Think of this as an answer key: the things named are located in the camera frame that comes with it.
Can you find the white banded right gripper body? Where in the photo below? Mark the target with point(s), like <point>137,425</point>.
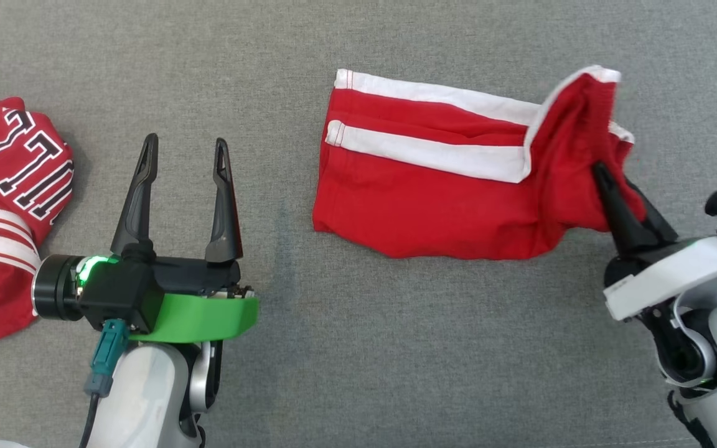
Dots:
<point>676,274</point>

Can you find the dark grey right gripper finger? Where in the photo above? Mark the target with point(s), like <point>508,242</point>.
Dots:
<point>623,224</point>
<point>658,223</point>

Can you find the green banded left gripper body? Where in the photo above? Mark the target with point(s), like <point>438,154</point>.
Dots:
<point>203,317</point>

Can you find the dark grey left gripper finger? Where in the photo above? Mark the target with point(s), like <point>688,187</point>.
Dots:
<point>224,218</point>
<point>137,211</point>

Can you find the red shorts with white stripes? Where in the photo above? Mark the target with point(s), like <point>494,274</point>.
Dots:
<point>427,205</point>

